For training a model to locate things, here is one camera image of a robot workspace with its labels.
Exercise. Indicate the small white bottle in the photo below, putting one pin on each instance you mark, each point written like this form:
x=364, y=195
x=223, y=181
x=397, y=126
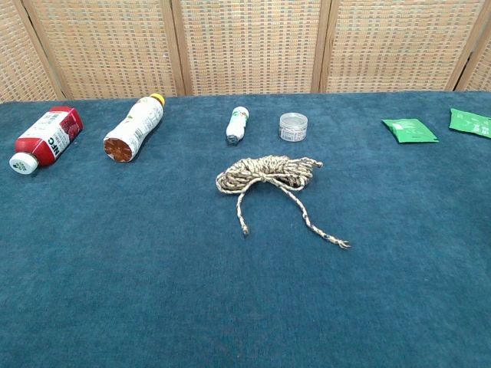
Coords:
x=236, y=124

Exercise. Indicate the clear round plastic jar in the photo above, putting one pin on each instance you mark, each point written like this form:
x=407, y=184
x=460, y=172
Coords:
x=293, y=128

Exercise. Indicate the white labelled bottle yellow cap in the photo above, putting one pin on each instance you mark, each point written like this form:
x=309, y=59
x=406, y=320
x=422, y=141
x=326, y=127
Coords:
x=134, y=130

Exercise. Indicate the woven rattan screen panel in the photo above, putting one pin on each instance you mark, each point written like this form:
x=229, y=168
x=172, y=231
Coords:
x=19, y=57
x=399, y=46
x=249, y=46
x=107, y=46
x=479, y=69

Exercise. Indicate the blue velvet tablecloth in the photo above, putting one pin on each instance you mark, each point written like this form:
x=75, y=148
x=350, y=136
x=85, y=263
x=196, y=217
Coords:
x=153, y=287

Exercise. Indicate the green foil packet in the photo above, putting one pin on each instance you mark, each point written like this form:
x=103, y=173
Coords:
x=412, y=130
x=472, y=123

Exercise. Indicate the red juice bottle white cap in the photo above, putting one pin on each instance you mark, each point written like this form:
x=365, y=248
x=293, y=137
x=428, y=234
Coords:
x=46, y=140

